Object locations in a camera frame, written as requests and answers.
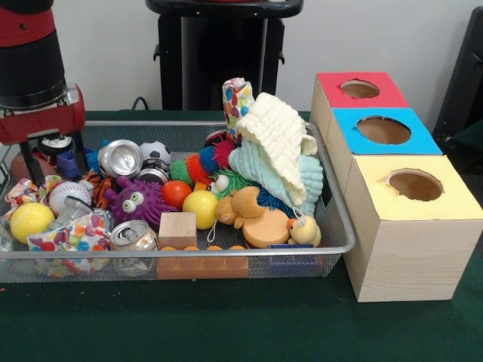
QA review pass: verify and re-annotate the upright dark soda can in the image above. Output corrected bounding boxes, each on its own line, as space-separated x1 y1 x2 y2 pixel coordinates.
39 134 75 159

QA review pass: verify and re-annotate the small yellow rubber duck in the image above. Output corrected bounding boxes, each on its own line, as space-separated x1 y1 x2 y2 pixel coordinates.
288 207 322 247

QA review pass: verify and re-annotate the mint green cloth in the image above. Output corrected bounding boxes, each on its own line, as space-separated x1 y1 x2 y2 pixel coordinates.
229 140 325 217

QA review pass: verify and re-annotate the small yellow ball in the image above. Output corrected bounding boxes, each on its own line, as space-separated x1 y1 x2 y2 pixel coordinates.
183 190 220 230

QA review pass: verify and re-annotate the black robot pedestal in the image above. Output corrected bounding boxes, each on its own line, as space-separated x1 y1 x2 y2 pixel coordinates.
146 0 304 112

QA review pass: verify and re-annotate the crushed silver can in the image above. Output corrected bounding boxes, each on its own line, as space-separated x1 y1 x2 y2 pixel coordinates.
98 140 143 179

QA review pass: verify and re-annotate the multicolour polka dot cloth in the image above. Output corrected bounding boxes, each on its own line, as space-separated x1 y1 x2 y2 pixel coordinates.
223 78 255 140

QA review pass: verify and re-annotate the black chair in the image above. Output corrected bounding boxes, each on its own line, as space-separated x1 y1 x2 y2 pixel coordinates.
438 8 483 148

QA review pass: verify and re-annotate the purple googly-eyed monster toy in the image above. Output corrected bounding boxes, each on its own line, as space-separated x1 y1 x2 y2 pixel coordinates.
106 177 179 232

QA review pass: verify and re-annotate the shallow clear mesh bin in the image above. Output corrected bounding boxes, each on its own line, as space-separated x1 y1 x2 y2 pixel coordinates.
0 121 357 284

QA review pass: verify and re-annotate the wooden box with three holes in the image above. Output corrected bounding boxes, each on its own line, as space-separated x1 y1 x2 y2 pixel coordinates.
309 72 483 302

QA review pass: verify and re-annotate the cream knit cloth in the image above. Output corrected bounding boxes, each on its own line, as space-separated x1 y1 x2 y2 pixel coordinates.
236 92 318 208

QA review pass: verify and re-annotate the orange foam duck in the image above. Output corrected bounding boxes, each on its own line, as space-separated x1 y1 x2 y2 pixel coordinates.
217 186 292 249

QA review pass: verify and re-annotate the orange toy brick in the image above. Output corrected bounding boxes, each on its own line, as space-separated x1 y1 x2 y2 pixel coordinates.
157 243 250 280

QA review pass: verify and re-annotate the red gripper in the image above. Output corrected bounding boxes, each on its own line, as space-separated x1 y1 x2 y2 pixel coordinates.
0 87 90 186

